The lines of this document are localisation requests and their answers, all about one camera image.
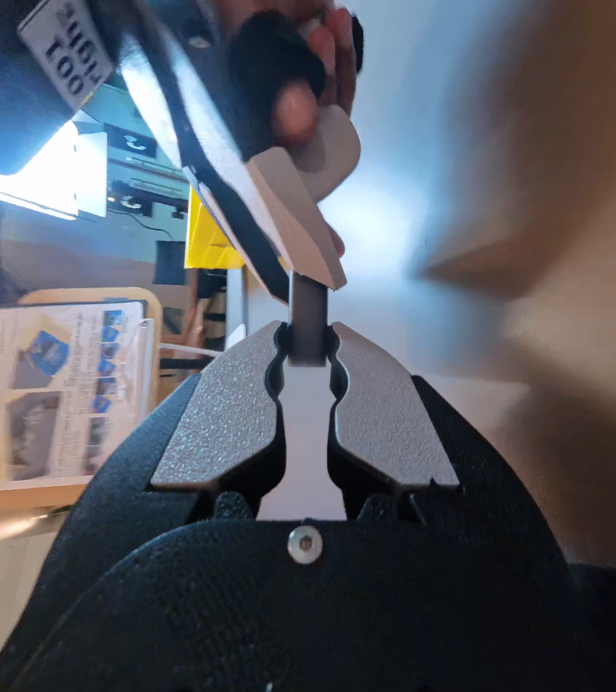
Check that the person's right hand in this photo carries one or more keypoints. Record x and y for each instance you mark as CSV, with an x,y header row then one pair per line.
x,y
338,59

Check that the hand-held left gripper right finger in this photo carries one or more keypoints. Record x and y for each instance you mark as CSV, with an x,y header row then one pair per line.
x,y
389,416

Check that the wooden clipboard with printed sheet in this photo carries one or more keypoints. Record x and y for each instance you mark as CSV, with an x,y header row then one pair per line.
x,y
43,389

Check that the dark grey ethernet adapter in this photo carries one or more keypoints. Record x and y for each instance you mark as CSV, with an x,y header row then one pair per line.
x,y
308,319

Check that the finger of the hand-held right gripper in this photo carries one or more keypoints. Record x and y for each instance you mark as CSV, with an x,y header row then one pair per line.
x,y
292,216
194,135

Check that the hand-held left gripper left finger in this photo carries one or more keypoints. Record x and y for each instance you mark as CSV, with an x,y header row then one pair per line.
x,y
221,416

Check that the yellow plastic bin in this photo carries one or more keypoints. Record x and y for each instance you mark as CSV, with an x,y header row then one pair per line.
x,y
208,238

